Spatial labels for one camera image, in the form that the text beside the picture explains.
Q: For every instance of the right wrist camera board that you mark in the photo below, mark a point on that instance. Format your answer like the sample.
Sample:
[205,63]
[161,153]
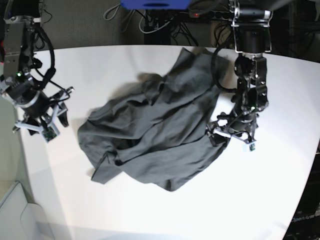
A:
[49,134]

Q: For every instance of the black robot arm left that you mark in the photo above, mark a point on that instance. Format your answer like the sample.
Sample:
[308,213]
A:
[251,38]

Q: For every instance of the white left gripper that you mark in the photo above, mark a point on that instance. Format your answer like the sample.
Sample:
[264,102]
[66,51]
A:
[241,127]

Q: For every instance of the blue box at top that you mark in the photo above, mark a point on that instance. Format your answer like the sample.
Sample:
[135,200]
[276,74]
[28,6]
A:
[155,4]

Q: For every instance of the dark grey t-shirt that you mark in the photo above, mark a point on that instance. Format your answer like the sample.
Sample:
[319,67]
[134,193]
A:
[155,132]

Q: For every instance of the black power strip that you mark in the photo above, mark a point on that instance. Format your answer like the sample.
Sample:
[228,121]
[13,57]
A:
[211,15]

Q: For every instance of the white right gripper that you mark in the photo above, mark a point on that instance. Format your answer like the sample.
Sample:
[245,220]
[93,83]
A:
[41,112]

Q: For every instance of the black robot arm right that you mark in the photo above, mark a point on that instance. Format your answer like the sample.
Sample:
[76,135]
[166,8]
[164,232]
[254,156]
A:
[20,28]

